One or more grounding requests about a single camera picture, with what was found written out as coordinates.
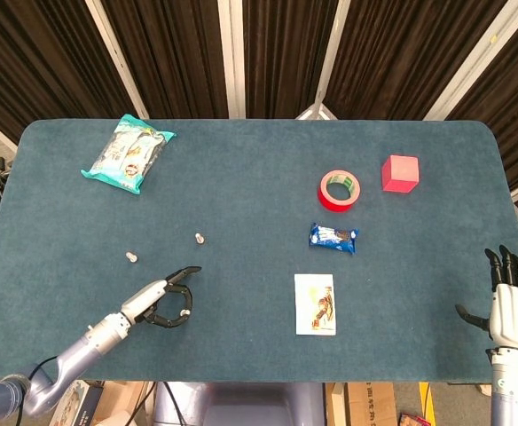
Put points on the white picture card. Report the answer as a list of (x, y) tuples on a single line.
[(314, 306)]

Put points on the blue cookie packet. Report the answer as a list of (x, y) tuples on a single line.
[(332, 237)]

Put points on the teal felt table cover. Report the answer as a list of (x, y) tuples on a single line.
[(241, 199)]

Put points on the brown cardboard box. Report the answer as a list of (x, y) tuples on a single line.
[(365, 404)]

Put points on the pink red cube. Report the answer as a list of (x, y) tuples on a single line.
[(401, 175)]

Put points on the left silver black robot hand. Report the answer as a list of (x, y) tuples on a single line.
[(146, 297)]

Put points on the brown cardboard sheet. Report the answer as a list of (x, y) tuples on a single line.
[(117, 399)]

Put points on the dark brown pleated curtain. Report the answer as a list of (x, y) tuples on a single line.
[(410, 57), (285, 57), (41, 57), (516, 111), (175, 57)]

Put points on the yellow strip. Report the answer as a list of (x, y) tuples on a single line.
[(425, 399)]

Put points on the right purple robot arm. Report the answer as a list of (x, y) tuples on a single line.
[(512, 390)]

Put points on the white printed box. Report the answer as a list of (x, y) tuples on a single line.
[(72, 406)]

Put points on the red tape roll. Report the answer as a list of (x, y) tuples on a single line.
[(327, 204)]

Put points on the purple robot torso base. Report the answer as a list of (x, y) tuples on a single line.
[(241, 406)]

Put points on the left purple robot arm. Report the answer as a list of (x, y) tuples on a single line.
[(86, 344)]

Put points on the dark blue box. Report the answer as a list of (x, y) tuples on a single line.
[(89, 404)]

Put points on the colourful book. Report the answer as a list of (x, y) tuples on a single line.
[(412, 420)]

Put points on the teal snack bag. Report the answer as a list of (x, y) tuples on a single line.
[(126, 155)]

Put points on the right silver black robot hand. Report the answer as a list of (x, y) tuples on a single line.
[(514, 315)]

